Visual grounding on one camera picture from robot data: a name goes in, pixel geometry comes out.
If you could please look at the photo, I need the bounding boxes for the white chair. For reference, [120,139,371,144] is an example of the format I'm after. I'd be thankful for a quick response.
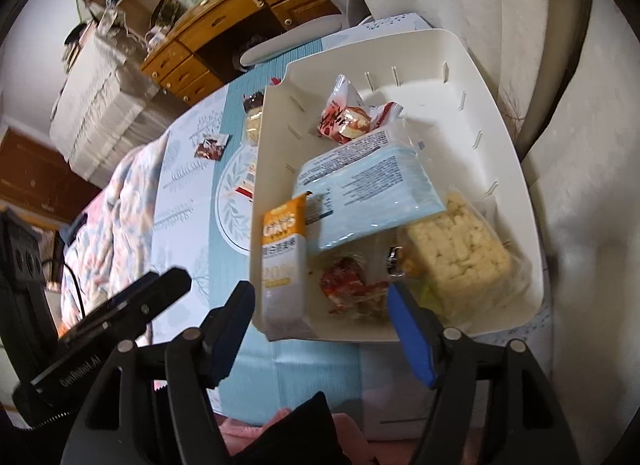
[239,0,371,68]

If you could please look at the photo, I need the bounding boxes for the small dark red packet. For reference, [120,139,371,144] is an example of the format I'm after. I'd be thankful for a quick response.
[194,134,230,161]

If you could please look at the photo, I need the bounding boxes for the beige patterned sofa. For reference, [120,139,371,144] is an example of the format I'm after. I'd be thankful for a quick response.
[330,0,640,465]

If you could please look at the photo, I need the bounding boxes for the black cable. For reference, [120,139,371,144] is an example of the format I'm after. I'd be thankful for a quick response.
[42,257,88,316]

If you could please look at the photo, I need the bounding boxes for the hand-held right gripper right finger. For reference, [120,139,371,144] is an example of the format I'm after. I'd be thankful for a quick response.
[386,281,583,465]

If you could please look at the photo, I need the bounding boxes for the white red snack bag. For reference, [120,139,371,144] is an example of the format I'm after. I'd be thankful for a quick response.
[317,74,403,146]

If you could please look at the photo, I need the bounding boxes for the clear packet brown yellow cake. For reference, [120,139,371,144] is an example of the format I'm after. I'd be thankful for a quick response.
[242,92,266,143]

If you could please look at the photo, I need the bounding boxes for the white orange edged packet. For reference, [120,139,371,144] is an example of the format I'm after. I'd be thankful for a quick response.
[235,165,258,203]

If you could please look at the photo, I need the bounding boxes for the red snack packet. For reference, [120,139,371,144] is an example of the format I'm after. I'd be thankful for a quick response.
[320,255,396,321]

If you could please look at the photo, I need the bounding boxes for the dark mottled object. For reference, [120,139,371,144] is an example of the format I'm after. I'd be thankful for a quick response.
[149,0,187,33]

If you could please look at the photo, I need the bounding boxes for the clear packet yellow rice cake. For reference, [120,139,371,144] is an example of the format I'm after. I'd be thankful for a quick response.
[400,190,531,326]

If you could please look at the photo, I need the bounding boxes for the floral blanket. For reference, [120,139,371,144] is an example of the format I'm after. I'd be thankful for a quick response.
[59,138,171,346]

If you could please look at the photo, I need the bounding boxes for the white plastic bin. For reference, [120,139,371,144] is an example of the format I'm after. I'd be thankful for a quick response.
[249,28,547,343]

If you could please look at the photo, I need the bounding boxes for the light blue mask packet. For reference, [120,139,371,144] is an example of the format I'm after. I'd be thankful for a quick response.
[291,128,447,253]

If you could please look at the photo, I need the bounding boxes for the white pleated cover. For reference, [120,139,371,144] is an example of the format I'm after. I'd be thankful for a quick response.
[49,32,173,181]

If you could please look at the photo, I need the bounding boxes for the wooden desk with drawers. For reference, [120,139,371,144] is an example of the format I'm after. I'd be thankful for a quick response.
[140,0,346,106]

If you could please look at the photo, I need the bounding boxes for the teal striped tablecloth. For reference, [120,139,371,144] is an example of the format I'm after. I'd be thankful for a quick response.
[150,12,436,438]

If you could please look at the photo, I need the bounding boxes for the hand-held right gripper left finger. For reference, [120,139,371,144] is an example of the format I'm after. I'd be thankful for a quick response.
[60,280,257,465]

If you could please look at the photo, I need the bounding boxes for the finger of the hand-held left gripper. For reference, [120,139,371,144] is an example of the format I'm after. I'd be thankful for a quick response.
[80,267,177,324]
[57,270,193,347]

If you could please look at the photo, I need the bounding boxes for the orange white snack packet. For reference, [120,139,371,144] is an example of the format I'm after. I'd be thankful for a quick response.
[260,194,313,341]

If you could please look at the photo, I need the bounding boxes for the brown wooden cabinet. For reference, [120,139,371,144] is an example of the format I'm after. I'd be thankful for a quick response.
[0,128,101,228]

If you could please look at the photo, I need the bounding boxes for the dark cloth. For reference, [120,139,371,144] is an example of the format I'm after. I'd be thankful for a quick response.
[232,390,351,465]

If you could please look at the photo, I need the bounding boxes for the pink clothing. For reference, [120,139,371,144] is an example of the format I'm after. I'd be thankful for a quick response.
[215,407,426,465]

